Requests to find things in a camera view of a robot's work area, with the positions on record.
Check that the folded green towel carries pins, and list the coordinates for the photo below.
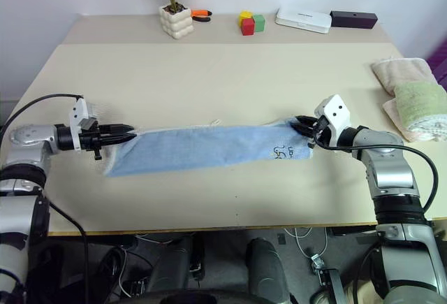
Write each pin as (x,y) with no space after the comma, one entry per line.
(420,103)

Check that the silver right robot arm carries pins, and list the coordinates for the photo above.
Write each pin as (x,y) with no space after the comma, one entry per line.
(391,174)

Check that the green cube block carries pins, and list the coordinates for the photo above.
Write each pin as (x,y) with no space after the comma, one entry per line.
(259,23)

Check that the purple object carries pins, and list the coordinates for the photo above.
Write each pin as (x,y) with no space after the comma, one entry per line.
(439,63)

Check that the white bubble plant pot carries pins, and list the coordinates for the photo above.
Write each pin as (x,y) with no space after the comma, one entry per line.
(176,22)

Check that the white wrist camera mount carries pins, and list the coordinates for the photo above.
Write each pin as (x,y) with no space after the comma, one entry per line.
(77,113)
(337,112)

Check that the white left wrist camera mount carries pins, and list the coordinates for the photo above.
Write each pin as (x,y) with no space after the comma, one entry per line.
(77,113)

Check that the light blue towel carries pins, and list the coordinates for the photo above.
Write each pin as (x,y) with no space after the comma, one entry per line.
(209,146)

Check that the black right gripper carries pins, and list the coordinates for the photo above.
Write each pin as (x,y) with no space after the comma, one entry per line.
(322,131)

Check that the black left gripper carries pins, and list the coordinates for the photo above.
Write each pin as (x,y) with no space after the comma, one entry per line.
(89,139)

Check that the yellow cube block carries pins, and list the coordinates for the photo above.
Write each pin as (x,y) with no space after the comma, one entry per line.
(245,15)

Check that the folded pink towel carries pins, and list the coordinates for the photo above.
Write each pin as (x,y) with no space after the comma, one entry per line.
(401,71)

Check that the red cube block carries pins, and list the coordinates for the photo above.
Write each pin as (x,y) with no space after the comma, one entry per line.
(247,27)

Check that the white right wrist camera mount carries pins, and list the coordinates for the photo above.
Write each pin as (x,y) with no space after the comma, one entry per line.
(337,112)

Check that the folded cream towel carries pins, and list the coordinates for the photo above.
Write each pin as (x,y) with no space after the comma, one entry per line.
(427,131)

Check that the orange black pliers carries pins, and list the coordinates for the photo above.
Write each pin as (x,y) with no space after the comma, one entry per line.
(202,13)

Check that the flat white box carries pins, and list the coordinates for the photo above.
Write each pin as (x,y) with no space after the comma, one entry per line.
(303,20)

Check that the long dark box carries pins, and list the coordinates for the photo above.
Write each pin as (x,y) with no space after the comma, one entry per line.
(353,19)

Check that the dark rounded grey shape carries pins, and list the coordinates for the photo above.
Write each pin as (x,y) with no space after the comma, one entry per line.
(267,269)

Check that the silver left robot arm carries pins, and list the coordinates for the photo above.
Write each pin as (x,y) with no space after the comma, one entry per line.
(28,134)

